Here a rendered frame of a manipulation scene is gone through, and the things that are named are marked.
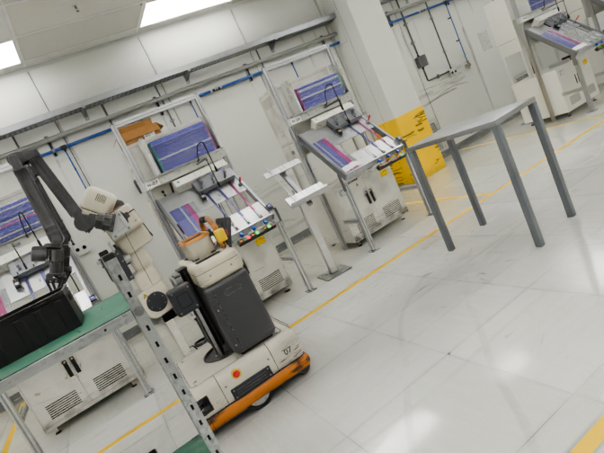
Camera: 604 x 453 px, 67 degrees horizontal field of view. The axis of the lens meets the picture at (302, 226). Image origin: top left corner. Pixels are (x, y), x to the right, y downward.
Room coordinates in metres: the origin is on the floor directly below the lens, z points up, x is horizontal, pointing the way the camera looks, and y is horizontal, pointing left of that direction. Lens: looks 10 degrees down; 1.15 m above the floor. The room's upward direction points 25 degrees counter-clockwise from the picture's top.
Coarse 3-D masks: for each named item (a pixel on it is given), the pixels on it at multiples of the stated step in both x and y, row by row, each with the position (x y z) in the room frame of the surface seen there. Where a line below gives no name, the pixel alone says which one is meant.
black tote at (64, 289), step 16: (64, 288) 1.32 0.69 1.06; (32, 304) 1.37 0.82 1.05; (48, 304) 1.23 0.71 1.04; (64, 304) 1.25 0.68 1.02; (0, 320) 1.33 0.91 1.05; (16, 320) 1.20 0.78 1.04; (32, 320) 1.21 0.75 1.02; (48, 320) 1.23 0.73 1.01; (64, 320) 1.24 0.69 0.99; (80, 320) 1.27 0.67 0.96; (0, 336) 1.18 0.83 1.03; (16, 336) 1.20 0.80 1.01; (32, 336) 1.21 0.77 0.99; (48, 336) 1.22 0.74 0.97; (0, 352) 1.18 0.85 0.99; (16, 352) 1.19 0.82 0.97; (0, 368) 1.17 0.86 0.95
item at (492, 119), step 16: (496, 112) 2.81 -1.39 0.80; (512, 112) 2.63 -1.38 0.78; (448, 128) 3.20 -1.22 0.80; (464, 128) 2.81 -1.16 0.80; (480, 128) 2.63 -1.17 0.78; (496, 128) 2.54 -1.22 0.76; (544, 128) 2.75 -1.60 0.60; (416, 144) 3.12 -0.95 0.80; (432, 144) 2.94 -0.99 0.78; (448, 144) 3.34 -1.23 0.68; (544, 144) 2.76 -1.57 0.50; (416, 160) 3.11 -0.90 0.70; (512, 160) 2.55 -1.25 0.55; (464, 176) 3.32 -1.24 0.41; (512, 176) 2.55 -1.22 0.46; (560, 176) 2.75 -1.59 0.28; (432, 192) 3.13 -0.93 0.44; (560, 192) 2.77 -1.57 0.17; (432, 208) 3.12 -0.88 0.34; (480, 208) 3.33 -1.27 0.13; (528, 208) 2.54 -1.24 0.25; (480, 224) 3.34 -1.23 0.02; (528, 224) 2.56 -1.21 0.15; (448, 240) 3.11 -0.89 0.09
